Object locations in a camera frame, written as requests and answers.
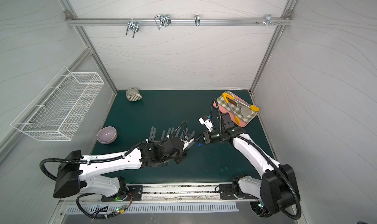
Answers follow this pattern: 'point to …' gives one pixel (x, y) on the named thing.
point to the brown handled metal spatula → (246, 111)
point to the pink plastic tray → (224, 109)
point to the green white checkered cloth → (237, 107)
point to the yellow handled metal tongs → (228, 96)
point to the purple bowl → (107, 135)
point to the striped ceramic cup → (133, 94)
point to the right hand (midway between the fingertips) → (196, 139)
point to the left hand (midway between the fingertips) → (186, 149)
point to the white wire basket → (57, 112)
